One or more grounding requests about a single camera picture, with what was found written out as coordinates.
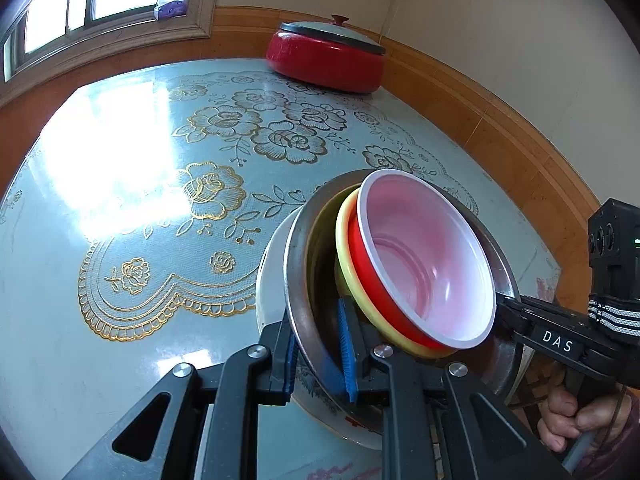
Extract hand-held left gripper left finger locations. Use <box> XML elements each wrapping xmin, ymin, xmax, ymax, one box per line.
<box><xmin>62</xmin><ymin>310</ymin><xmax>301</xmax><ymax>480</ymax></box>

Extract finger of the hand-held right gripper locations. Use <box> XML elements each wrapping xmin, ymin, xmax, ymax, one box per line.
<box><xmin>495</xmin><ymin>292</ymin><xmax>533</xmax><ymax>348</ymax></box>

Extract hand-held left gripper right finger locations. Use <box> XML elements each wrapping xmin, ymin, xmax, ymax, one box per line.
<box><xmin>336</xmin><ymin>297</ymin><xmax>568</xmax><ymax>480</ymax></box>

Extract small white plate red characters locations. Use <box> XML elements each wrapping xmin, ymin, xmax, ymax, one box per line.
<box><xmin>255</xmin><ymin>207</ymin><xmax>401</xmax><ymax>453</ymax></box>

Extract red plastic bowl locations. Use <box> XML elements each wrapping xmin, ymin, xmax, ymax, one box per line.
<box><xmin>347</xmin><ymin>169</ymin><xmax>497</xmax><ymax>351</ymax></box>

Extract yellow plastic bowl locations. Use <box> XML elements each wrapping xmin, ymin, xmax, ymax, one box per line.
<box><xmin>334</xmin><ymin>187</ymin><xmax>461</xmax><ymax>360</ymax></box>

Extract stainless steel bowl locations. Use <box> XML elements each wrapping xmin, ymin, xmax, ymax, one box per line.
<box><xmin>282</xmin><ymin>169</ymin><xmax>526</xmax><ymax>406</ymax></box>

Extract person's right forearm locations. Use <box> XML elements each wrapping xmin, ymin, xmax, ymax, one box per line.
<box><xmin>607</xmin><ymin>392</ymin><xmax>640</xmax><ymax>461</ymax></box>

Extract person's right hand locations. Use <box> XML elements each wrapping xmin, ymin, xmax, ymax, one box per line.
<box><xmin>539</xmin><ymin>387</ymin><xmax>631</xmax><ymax>461</ymax></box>

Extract red electric pot with lid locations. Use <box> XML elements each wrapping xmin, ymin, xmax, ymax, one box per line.
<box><xmin>265</xmin><ymin>14</ymin><xmax>387</xmax><ymax>94</ymax></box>

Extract window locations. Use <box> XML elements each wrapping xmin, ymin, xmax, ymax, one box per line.
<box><xmin>0</xmin><ymin>0</ymin><xmax>216</xmax><ymax>106</ymax></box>

